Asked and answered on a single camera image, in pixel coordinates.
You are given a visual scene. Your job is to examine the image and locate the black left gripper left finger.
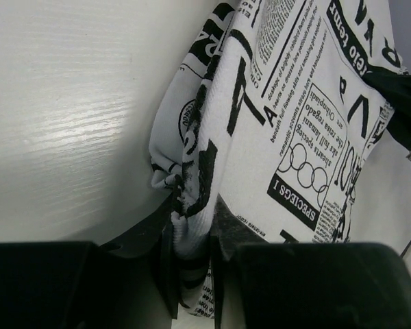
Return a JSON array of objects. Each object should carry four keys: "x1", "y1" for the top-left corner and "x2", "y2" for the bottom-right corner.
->
[{"x1": 0, "y1": 199, "x2": 178, "y2": 328}]

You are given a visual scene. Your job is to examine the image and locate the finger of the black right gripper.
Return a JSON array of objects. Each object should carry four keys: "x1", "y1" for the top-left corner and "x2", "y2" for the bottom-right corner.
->
[{"x1": 363, "y1": 68, "x2": 411, "y2": 162}]

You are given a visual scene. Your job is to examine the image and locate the newspaper print garment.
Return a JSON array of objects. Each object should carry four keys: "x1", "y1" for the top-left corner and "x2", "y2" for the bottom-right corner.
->
[{"x1": 149, "y1": 1, "x2": 403, "y2": 317}]

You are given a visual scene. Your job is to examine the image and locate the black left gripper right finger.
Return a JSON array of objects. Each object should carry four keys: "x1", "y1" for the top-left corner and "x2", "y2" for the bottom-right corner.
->
[{"x1": 210, "y1": 200, "x2": 411, "y2": 328}]

